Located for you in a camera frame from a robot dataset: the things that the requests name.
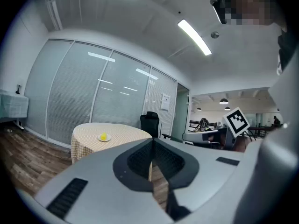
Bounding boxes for black office chair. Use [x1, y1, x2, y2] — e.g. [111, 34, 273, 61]
[140, 111, 171, 140]

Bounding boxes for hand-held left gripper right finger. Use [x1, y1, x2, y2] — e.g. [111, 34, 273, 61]
[152, 138, 254, 221]

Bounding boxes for person's head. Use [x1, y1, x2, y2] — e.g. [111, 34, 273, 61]
[224, 0, 288, 32]

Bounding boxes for long ceiling light panel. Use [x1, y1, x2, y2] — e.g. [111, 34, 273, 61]
[177, 19, 212, 56]

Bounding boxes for black head-mounted camera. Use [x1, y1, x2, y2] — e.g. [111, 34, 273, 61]
[209, 0, 228, 25]

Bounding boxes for round table, yellow checked tablecloth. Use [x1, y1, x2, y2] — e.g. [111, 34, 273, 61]
[71, 122, 154, 182]

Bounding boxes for white ceiling pipes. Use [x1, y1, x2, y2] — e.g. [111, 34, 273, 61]
[45, 0, 64, 31]

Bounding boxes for white paper notice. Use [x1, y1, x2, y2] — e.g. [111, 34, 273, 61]
[160, 93, 171, 112]

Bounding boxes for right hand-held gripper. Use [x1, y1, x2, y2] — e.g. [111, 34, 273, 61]
[182, 106, 250, 150]

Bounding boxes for frosted glass door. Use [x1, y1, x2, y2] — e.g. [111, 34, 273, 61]
[171, 83, 190, 141]

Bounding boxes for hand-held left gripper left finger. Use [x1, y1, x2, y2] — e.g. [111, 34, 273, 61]
[35, 138, 174, 224]

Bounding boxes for cluttered background desk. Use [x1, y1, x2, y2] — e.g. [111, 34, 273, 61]
[189, 117, 225, 133]

